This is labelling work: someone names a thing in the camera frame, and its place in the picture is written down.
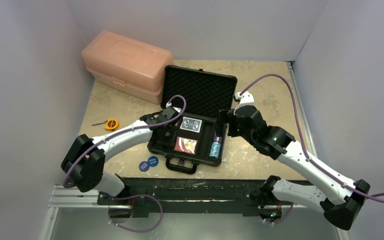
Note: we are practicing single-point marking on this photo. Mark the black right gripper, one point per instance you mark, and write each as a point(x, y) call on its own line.
point(223, 117)

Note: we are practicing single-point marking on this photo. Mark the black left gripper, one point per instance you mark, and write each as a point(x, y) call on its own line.
point(168, 141)

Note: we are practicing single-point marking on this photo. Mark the blue small blind button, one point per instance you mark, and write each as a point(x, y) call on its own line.
point(153, 161)

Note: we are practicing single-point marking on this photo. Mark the black poker carrying case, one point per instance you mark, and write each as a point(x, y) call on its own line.
point(202, 94)

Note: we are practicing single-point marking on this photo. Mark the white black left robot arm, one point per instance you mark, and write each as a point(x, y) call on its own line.
point(84, 163)

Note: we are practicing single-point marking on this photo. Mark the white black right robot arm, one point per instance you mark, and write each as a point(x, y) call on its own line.
point(329, 192)

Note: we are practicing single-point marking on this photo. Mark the purple chip stack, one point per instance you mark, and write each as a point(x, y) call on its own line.
point(216, 138)

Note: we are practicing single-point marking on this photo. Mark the red card deck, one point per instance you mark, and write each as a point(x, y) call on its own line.
point(185, 145)

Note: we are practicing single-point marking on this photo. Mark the blue card deck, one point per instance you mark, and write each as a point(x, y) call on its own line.
point(191, 124)

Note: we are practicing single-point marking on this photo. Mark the light blue chip stack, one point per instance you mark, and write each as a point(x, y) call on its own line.
point(215, 150)

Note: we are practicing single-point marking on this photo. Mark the yellow tape measure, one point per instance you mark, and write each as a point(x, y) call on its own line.
point(111, 124)

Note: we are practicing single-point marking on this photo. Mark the pink plastic storage box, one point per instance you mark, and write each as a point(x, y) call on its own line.
point(131, 66)

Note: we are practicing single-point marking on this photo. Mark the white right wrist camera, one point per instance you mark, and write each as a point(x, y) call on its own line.
point(242, 100)

